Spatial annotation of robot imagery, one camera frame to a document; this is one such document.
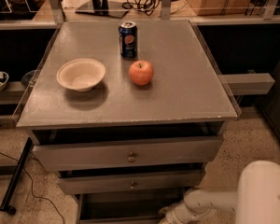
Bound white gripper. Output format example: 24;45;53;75
158;202;198;224

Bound grey bottom drawer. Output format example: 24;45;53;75
77;188;185;224

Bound grey drawer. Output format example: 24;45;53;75
77;188;185;224
33;136;223;172
57;170;205;195

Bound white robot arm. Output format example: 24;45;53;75
160;161;280;224

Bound grey middle drawer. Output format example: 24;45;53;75
57;170;205;195

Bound grey top drawer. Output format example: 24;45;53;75
33;136;223;172

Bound grey drawer cabinet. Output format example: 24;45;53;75
16;19;242;203

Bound red apple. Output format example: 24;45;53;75
129;60;154;86

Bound grey metal shelf beam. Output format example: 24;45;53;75
218;73;274;95

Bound beige paper bowl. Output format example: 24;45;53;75
56;58;105;91

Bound black bar on floor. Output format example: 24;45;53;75
0;138;33;216

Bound blue Pepsi can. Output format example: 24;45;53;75
119;21;137;59

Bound dark bowl on shelf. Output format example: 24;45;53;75
21;70;38;88

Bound black monitor stand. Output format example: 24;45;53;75
75;0;129;19

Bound thin black floor cable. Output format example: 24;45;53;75
0;137;67;224

